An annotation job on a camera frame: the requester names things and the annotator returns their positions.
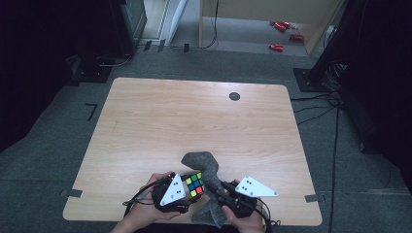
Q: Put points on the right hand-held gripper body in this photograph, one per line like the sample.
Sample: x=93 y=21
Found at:
x=246 y=194

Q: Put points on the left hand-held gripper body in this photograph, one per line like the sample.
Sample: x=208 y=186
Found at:
x=173 y=192

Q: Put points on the multicoloured puzzle cube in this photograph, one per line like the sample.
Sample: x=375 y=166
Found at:
x=194 y=185

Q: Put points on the grey cloth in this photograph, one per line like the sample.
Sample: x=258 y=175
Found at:
x=207 y=168

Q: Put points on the person's right hand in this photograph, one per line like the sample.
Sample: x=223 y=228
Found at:
x=246 y=225

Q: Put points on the person's left hand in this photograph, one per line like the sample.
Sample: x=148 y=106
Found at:
x=145 y=213

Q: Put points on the grey tape piece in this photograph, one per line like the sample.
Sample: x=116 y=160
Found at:
x=73 y=193
x=313 y=198

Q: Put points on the round dark table grommet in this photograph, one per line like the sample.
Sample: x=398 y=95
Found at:
x=234 y=96

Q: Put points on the black tape strip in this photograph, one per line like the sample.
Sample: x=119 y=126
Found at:
x=147 y=45
x=186 y=48
x=161 y=45

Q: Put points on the red can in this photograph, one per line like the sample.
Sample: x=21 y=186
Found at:
x=280 y=26
x=287 y=24
x=296 y=37
x=276 y=47

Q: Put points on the black stand pole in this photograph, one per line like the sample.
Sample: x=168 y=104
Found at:
x=327 y=59

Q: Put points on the dark cabinet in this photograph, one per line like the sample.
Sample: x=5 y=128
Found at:
x=129 y=29

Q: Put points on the white panel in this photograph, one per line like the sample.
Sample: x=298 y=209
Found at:
x=178 y=19

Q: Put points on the light wooden partition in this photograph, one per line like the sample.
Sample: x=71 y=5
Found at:
x=259 y=9

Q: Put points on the black stand base plate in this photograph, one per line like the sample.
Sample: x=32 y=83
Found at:
x=304 y=81

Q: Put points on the black floor base plate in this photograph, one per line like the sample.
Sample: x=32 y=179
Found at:
x=92 y=74

